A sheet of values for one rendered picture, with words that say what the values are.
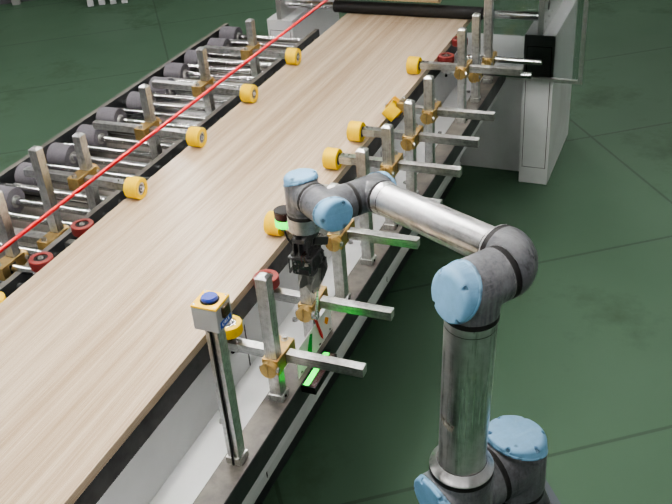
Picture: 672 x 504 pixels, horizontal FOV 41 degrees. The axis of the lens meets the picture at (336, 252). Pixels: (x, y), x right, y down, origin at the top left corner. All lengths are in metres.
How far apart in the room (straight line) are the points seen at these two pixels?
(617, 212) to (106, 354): 3.11
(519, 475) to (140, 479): 0.97
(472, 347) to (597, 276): 2.60
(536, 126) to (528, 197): 0.39
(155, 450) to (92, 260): 0.80
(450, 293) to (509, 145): 3.52
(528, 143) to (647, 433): 2.05
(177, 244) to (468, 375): 1.40
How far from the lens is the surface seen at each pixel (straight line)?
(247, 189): 3.28
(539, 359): 3.84
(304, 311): 2.65
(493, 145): 5.26
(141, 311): 2.71
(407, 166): 3.24
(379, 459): 3.39
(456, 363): 1.86
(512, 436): 2.22
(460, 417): 1.96
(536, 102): 4.96
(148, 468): 2.46
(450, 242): 1.98
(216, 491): 2.38
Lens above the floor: 2.40
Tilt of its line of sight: 32 degrees down
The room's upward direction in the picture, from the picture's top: 5 degrees counter-clockwise
